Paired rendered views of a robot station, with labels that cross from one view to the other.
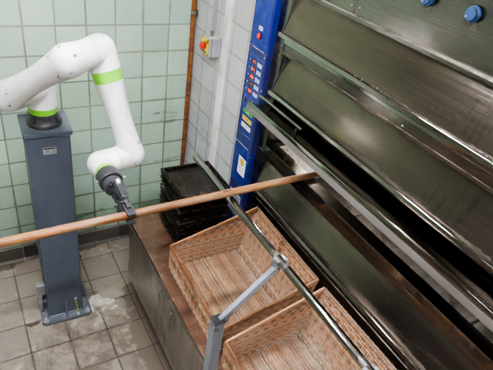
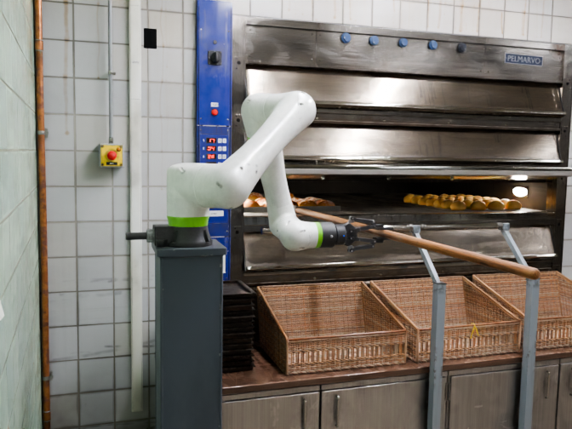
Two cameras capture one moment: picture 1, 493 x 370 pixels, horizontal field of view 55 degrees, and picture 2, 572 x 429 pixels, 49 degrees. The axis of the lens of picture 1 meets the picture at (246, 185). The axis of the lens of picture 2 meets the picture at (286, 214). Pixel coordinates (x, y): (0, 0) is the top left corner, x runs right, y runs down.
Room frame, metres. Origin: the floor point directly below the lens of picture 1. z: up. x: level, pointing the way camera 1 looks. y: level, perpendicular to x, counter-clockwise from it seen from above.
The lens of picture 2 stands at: (1.04, 2.71, 1.49)
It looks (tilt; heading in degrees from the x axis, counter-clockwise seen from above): 6 degrees down; 286
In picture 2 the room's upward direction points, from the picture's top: 1 degrees clockwise
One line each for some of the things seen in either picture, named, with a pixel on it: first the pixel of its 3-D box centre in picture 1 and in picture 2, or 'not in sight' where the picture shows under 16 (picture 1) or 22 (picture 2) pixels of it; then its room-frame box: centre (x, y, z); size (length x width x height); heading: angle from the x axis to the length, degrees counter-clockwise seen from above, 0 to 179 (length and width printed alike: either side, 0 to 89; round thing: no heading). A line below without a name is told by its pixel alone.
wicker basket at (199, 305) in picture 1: (238, 272); (328, 323); (1.62, -0.03, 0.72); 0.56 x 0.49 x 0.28; 34
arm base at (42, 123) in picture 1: (42, 111); (169, 234); (1.90, 0.98, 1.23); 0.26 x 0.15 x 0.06; 33
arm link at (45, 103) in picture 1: (38, 91); (191, 194); (1.84, 0.95, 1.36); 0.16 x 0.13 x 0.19; 159
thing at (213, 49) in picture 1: (210, 45); (111, 155); (2.51, 0.31, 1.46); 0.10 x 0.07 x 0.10; 35
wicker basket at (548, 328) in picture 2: not in sight; (543, 306); (0.63, -0.71, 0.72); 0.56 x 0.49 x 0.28; 33
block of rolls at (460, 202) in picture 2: not in sight; (460, 201); (1.07, -1.27, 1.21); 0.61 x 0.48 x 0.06; 125
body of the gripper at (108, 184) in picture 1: (115, 189); (344, 234); (1.45, 0.49, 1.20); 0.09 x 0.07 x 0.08; 36
